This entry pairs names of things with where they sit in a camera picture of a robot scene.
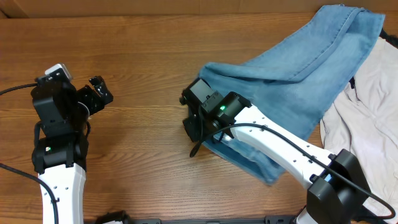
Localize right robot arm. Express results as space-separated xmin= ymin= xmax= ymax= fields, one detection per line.
xmin=180 ymin=78 xmax=369 ymax=223

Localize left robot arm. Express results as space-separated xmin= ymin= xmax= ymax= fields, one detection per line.
xmin=31 ymin=76 xmax=113 ymax=223

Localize beige cloth garment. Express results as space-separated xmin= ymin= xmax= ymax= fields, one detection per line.
xmin=320 ymin=38 xmax=397 ymax=208

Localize black cloth garment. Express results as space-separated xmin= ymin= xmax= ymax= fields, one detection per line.
xmin=349 ymin=29 xmax=398 ymax=89

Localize light blue denim jeans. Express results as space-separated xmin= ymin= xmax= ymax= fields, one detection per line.
xmin=188 ymin=4 xmax=386 ymax=187

